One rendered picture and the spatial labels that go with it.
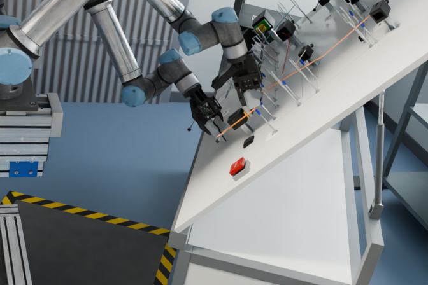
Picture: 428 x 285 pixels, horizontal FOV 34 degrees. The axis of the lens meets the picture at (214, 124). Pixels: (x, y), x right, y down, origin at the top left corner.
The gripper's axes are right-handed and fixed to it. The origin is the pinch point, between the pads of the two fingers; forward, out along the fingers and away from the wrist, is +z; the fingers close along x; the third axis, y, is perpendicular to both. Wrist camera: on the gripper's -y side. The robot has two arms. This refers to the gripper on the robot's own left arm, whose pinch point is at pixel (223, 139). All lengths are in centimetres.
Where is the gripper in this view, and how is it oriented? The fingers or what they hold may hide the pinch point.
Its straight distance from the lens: 239.7
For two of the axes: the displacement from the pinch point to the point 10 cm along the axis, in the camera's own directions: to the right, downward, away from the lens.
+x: 7.9, -5.2, 3.3
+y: 2.4, -2.3, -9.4
